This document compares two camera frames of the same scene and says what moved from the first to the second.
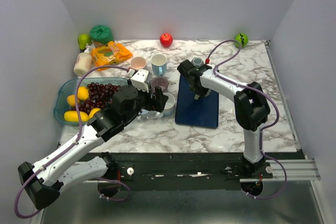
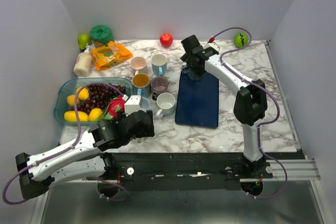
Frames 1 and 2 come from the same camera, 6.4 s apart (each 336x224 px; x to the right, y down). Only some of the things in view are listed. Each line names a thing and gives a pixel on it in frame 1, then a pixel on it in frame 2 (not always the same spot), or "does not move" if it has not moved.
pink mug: x=137 y=63 does not move
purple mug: x=159 y=81 does not move
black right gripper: x=200 y=92 → x=198 y=71
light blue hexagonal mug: x=159 y=63 does not move
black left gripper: x=160 y=100 → x=149 y=131
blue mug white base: x=169 y=109 does not move
